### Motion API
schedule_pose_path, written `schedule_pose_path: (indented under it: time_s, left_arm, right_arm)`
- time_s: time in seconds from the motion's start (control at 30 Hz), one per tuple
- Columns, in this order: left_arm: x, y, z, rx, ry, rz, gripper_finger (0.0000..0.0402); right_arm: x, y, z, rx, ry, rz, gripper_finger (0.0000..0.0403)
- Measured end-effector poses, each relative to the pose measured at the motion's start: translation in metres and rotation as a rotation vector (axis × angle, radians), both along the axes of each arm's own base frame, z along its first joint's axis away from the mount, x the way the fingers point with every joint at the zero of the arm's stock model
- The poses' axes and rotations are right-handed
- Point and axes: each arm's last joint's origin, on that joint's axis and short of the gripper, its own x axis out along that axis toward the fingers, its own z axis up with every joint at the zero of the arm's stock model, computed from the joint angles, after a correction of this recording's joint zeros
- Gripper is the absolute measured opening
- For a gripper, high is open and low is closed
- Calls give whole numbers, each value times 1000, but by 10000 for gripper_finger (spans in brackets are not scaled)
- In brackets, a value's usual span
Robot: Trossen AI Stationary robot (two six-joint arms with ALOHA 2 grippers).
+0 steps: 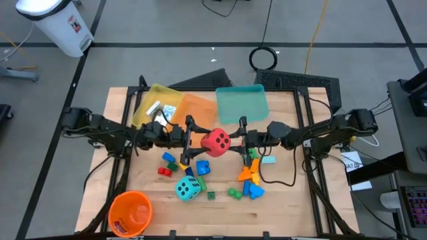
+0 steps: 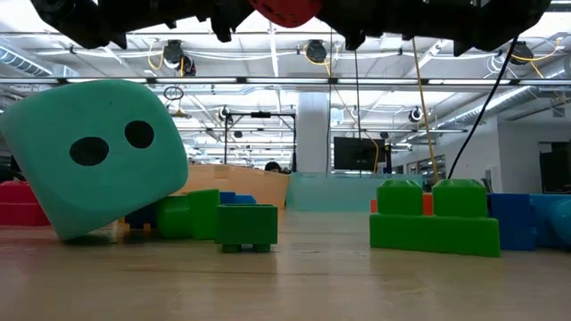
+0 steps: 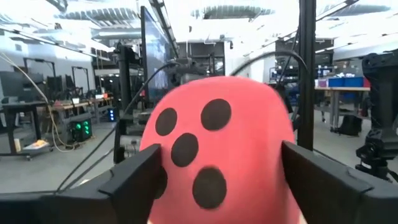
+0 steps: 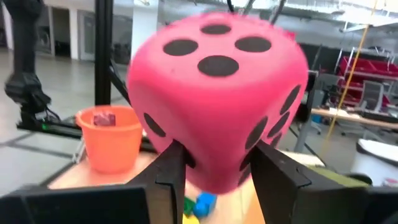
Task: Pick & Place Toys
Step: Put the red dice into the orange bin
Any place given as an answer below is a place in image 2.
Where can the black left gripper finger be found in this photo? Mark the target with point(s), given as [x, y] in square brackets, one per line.
[232, 18]

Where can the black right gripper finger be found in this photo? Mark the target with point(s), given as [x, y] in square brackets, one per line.
[343, 22]

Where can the red foam die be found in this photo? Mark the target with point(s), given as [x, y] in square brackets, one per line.
[285, 11]

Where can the teal foam die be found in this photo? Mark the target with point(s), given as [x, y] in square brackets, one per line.
[98, 178]

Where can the orange toy block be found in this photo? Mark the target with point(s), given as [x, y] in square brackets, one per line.
[427, 204]

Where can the green toy block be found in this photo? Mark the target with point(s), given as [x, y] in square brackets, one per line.
[189, 214]

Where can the small dark green block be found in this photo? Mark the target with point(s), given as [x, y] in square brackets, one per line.
[245, 225]

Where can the dark blue toy block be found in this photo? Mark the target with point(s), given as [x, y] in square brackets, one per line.
[140, 218]
[510, 223]

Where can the large green two-stud block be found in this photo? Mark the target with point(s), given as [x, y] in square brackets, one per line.
[435, 232]

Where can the yellow toy block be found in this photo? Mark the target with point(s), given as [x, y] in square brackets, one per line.
[123, 229]

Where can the red toy block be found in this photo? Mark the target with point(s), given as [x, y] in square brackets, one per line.
[18, 205]

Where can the light blue toy block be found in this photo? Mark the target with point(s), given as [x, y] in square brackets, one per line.
[553, 220]

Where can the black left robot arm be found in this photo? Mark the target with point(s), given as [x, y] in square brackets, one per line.
[67, 22]

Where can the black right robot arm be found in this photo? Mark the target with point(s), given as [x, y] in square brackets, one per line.
[499, 22]

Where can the black monitor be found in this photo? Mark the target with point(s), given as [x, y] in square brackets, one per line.
[359, 153]
[555, 167]

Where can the person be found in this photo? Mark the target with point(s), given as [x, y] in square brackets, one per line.
[273, 167]

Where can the teal translucent plastic bin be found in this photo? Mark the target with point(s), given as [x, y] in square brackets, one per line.
[330, 191]

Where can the orange translucent plastic bin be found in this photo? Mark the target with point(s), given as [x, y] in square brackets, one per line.
[250, 187]

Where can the black background rig frame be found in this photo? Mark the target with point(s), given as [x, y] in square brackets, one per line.
[261, 115]

